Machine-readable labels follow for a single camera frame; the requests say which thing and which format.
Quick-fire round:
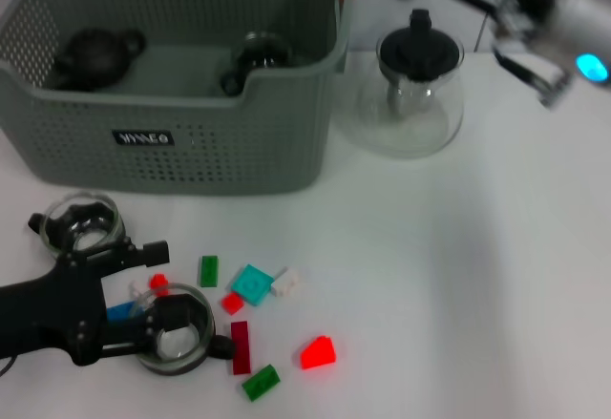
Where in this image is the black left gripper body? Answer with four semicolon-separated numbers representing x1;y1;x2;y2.
0;252;109;367

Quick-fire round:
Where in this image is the glass teacup black sleeve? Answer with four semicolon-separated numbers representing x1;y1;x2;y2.
128;283;236;376
27;191;126;261
219;31;295;98

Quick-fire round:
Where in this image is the grey perforated storage bin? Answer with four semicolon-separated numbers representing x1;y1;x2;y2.
0;0;357;199

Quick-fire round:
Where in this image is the small red cube brick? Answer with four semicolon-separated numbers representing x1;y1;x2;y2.
148;273;171;296

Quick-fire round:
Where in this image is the white studded brick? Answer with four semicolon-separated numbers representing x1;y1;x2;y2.
127;279;154;305
270;268;303;299

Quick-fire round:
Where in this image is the blue square plate brick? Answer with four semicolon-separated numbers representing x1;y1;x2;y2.
105;302;144;324

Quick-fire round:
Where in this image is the green flat brick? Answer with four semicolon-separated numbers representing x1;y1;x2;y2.
199;256;221;289

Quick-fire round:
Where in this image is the small red flat brick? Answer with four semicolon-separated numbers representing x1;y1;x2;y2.
220;293;245;317

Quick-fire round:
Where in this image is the glass teapot black lid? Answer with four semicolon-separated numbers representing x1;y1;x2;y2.
333;8;466;158

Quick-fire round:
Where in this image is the dark red long brick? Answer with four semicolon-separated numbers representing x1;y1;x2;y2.
230;322;252;377

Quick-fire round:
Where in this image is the teal square plate brick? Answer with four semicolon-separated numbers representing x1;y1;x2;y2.
230;264;275;309

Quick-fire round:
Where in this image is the green thick brick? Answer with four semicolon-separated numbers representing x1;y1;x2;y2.
241;365;282;404

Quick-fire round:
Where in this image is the bright red sloped brick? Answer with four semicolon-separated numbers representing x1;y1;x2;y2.
299;336;338;371

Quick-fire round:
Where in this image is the dark clay teapot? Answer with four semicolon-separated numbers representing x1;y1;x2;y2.
52;27;147;92

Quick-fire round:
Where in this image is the metal gripper cable connector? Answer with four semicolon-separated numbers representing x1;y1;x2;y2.
494;0;536;38

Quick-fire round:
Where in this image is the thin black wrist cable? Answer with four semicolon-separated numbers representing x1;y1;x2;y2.
491;41;577;108

